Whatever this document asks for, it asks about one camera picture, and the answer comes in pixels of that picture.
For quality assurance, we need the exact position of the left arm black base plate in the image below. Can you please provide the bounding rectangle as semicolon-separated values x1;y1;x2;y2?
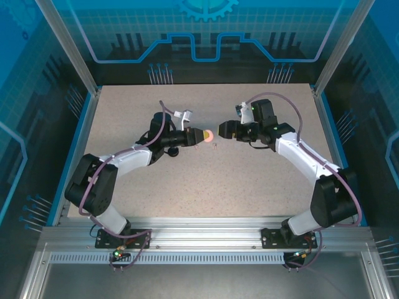
94;228;153;250

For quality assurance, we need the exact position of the small circuit board with LEDs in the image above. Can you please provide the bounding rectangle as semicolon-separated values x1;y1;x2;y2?
110;245;130;261
286;249;312;261

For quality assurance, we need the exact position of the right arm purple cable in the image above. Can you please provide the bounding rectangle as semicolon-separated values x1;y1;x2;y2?
246;92;362;272

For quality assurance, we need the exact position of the aluminium frame post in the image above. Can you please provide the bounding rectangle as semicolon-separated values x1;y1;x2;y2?
34;0;102;96
313;0;377;97

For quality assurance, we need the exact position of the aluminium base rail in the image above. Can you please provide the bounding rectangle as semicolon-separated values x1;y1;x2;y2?
40;216;375;250

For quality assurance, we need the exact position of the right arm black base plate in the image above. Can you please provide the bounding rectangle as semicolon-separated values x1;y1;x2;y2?
261;227;319;250

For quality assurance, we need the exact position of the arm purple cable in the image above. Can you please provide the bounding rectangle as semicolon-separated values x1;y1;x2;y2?
246;92;362;272
79;100;180;272

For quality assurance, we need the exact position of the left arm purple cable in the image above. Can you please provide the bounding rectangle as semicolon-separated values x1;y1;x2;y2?
79;100;180;272

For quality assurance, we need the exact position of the slotted grey cable duct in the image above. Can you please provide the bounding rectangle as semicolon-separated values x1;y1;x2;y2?
49;252;287;265

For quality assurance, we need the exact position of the aluminium table side rail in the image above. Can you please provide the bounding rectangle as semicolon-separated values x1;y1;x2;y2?
313;87;368;227
46;88;102;227

